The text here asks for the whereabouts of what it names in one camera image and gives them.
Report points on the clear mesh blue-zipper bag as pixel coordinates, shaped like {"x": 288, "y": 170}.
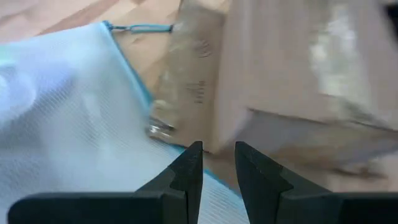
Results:
{"x": 62, "y": 109}

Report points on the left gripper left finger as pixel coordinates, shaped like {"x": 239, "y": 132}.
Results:
{"x": 124, "y": 208}

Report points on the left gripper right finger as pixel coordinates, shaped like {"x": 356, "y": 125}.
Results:
{"x": 295, "y": 208}

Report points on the taped brown cardboard box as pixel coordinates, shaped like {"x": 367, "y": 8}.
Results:
{"x": 280, "y": 62}

